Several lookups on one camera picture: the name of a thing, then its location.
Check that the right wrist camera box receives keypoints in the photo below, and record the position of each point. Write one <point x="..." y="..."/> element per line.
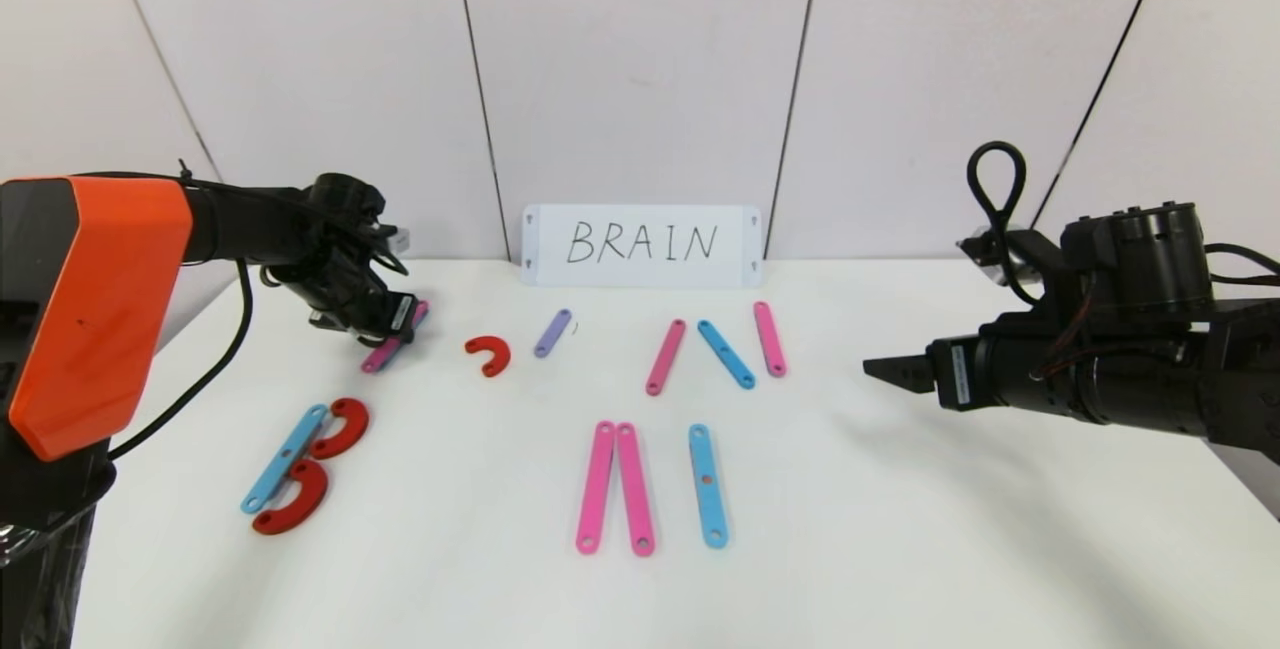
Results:
<point x="985" y="254"/>

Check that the large red C-shaped piece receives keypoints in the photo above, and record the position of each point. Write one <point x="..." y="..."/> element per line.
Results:
<point x="315" y="499"/>

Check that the long pink bar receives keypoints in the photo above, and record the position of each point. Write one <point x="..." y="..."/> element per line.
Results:
<point x="378" y="359"/>
<point x="635" y="487"/>
<point x="596" y="487"/>

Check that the black and orange left arm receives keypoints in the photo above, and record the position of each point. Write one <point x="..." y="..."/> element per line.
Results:
<point x="100" y="309"/>

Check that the short pink bar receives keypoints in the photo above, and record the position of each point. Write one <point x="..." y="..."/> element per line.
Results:
<point x="666" y="359"/>
<point x="768" y="340"/>

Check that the blue bar with orange backing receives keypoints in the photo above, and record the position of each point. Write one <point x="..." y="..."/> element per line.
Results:
<point x="707" y="507"/>

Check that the long blue bar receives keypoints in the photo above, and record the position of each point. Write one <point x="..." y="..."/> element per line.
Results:
<point x="285" y="459"/>

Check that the purple short bar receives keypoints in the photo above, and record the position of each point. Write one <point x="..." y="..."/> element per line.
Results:
<point x="553" y="333"/>

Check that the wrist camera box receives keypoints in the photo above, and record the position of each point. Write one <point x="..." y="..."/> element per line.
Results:
<point x="985" y="254"/>
<point x="396" y="239"/>

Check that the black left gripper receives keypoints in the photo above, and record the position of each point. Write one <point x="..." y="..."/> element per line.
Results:
<point x="399" y="314"/>

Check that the white BRAIN sign card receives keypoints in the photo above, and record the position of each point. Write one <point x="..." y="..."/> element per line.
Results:
<point x="640" y="274"/>

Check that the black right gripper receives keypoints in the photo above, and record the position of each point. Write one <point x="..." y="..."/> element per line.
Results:
<point x="954" y="374"/>

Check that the blue three-hole bar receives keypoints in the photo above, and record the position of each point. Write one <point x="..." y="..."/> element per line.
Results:
<point x="725" y="355"/>

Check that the black robot torso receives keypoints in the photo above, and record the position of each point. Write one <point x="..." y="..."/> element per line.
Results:
<point x="40" y="579"/>

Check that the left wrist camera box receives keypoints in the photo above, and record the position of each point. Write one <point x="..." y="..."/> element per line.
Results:
<point x="396" y="239"/>

